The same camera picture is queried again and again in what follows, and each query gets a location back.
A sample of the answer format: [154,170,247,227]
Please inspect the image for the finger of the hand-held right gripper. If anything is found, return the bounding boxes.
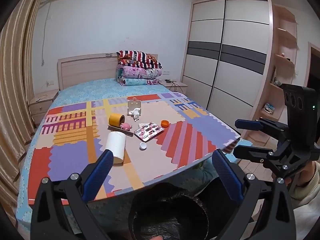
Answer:
[234,119,288,133]
[234,144,278,166]

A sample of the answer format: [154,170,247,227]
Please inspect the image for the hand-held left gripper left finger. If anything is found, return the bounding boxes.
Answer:
[30,149,114,240]

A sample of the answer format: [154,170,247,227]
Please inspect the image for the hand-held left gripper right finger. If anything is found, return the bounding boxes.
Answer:
[211,149,297,240]

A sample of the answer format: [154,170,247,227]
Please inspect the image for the white paper roll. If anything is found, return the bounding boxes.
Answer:
[104,131,127,165]

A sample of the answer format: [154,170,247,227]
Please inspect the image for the pill blister pack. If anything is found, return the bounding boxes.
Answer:
[134,121,165,142]

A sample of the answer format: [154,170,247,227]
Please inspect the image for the black trash bin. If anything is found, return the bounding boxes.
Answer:
[127,182,209,240]

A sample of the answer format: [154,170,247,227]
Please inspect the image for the person's right forearm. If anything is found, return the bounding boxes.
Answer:
[291,161,320,209]

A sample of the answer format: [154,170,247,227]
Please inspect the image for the person's right hand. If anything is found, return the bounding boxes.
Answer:
[285,161,317,188]

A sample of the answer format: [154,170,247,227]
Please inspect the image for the colourful foam mat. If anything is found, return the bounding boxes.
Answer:
[28,92,242,205]

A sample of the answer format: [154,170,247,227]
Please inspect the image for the yellow tape roll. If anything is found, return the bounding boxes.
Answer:
[109,113,125,128]

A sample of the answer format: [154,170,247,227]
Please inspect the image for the corner shelf unit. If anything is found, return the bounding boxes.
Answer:
[241,4,299,143]

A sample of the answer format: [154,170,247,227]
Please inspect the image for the crumpled white tissue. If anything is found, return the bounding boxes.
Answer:
[131,107,142,123]

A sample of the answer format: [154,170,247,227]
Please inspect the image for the sliding door wardrobe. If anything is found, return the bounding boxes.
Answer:
[180,0,273,130]

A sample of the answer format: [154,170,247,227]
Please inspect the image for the light wooden nightstand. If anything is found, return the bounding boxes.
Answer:
[28,90,59,128]
[157,79,188,94]

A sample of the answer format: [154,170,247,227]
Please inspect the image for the white plastic holder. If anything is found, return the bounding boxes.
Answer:
[127,97,142,116]

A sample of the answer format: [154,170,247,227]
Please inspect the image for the person's white garment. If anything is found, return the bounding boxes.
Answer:
[292,200,320,240]

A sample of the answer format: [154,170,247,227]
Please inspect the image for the wooden bed headboard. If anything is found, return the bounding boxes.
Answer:
[57,53,159,91]

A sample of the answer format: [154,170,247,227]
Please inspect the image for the folded floral quilt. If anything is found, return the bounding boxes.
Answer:
[115,64,163,86]

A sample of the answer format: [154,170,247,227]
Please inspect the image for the beige striped curtain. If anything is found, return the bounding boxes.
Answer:
[0,0,54,205]

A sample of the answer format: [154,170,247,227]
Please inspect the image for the wooden door frame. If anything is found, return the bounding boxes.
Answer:
[304,42,320,88]

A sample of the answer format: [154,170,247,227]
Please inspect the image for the black charger cable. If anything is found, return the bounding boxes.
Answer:
[164,79,178,92]

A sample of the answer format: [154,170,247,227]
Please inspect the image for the white wall cable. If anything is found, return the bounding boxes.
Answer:
[40,0,54,66]

